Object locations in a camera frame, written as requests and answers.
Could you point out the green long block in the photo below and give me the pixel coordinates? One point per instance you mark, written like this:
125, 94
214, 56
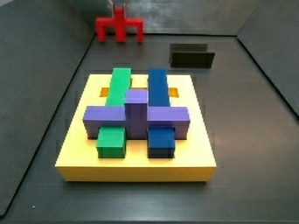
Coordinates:
113, 137

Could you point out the blue long block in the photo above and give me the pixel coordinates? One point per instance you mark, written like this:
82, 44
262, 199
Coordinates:
161, 135

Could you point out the black block holder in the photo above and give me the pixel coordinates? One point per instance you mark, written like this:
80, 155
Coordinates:
190, 56

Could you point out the purple cross-shaped block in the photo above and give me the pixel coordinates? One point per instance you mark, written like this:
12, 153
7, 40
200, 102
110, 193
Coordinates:
137, 116

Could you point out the red cross-shaped block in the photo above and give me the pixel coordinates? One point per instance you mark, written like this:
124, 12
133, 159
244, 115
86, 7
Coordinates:
120, 22

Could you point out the yellow base board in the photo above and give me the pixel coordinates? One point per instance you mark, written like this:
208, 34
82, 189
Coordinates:
80, 163

